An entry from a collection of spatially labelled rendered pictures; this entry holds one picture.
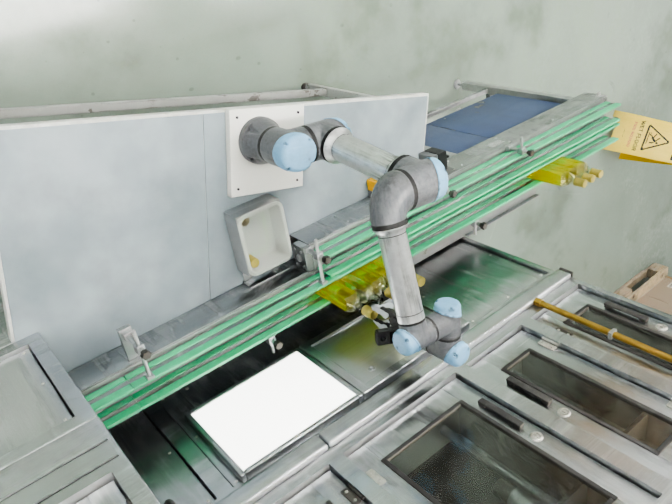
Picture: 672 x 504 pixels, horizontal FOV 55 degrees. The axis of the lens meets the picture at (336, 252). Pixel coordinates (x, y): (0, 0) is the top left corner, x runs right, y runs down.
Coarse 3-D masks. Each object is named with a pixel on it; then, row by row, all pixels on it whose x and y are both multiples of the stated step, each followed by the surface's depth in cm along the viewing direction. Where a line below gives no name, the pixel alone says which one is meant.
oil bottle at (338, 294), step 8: (328, 288) 217; (336, 288) 216; (344, 288) 215; (328, 296) 218; (336, 296) 213; (344, 296) 211; (352, 296) 211; (336, 304) 216; (344, 304) 211; (352, 304) 210
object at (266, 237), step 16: (272, 208) 214; (240, 224) 203; (256, 224) 215; (272, 224) 219; (256, 240) 217; (272, 240) 222; (288, 240) 217; (256, 256) 219; (272, 256) 220; (288, 256) 219; (256, 272) 213
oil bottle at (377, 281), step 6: (354, 270) 224; (360, 270) 223; (366, 270) 223; (360, 276) 220; (366, 276) 219; (372, 276) 219; (378, 276) 218; (372, 282) 216; (378, 282) 215; (384, 282) 216; (378, 288) 215; (378, 294) 216
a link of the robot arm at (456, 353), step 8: (432, 344) 184; (440, 344) 181; (448, 344) 180; (456, 344) 180; (464, 344) 180; (432, 352) 185; (440, 352) 182; (448, 352) 180; (456, 352) 179; (464, 352) 181; (448, 360) 181; (456, 360) 179; (464, 360) 182
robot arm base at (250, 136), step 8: (248, 120) 200; (256, 120) 199; (264, 120) 199; (272, 120) 203; (248, 128) 199; (256, 128) 197; (264, 128) 196; (240, 136) 199; (248, 136) 197; (256, 136) 196; (240, 144) 200; (248, 144) 198; (256, 144) 196; (248, 152) 199; (256, 152) 197; (248, 160) 203; (256, 160) 202; (264, 160) 197
